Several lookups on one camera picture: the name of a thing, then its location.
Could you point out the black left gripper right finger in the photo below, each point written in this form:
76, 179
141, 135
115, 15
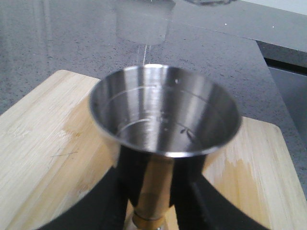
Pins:
199, 206

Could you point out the steel double jigger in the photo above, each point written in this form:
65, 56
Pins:
164, 120

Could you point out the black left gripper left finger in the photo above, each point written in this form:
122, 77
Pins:
103, 208

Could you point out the wooden cutting board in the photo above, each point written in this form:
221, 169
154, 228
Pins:
51, 156

